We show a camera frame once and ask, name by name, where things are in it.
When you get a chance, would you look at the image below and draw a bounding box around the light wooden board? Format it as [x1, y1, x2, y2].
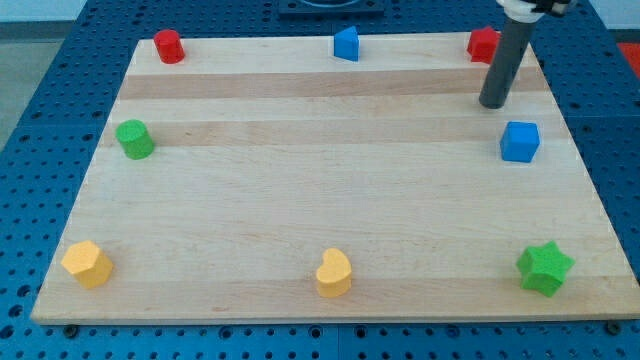
[31, 32, 639, 325]

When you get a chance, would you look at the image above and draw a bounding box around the yellow heart block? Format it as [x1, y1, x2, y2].
[315, 248, 352, 298]

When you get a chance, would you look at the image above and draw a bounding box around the blue triangle block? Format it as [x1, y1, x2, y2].
[333, 26, 360, 62]

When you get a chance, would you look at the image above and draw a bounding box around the green cylinder block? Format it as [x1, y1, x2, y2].
[116, 119, 155, 160]

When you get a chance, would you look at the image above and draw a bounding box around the red cylinder block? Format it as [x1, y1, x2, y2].
[153, 29, 185, 64]

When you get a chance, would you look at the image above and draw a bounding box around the blue cube block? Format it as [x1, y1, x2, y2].
[500, 121, 540, 163]

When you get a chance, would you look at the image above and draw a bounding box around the red star block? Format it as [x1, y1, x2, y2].
[467, 26, 501, 64]

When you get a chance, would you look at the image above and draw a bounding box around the green star block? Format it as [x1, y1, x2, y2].
[516, 241, 575, 297]

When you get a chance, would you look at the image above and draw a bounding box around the yellow hexagon block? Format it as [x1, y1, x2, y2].
[61, 240, 114, 289]

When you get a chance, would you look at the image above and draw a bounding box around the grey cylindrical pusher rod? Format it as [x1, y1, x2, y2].
[479, 17, 536, 109]

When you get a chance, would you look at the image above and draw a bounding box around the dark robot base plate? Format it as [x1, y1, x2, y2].
[277, 0, 385, 19]

